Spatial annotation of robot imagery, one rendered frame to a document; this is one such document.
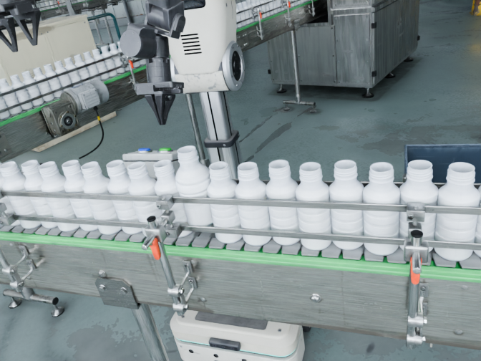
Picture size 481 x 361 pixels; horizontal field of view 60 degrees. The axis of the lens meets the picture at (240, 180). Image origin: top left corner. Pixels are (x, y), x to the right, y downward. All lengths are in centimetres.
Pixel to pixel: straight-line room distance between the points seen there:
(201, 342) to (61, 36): 392
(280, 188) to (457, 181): 28
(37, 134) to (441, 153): 183
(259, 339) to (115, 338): 82
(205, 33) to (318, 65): 336
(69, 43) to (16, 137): 290
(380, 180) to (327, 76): 393
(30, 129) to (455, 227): 198
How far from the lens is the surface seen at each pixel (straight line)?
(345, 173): 72
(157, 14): 102
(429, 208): 72
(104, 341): 222
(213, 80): 136
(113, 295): 108
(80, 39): 514
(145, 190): 86
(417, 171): 71
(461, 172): 71
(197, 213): 83
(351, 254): 79
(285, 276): 83
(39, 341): 241
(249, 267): 83
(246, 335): 168
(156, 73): 102
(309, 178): 72
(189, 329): 176
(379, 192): 72
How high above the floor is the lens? 151
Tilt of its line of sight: 28 degrees down
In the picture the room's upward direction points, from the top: 10 degrees counter-clockwise
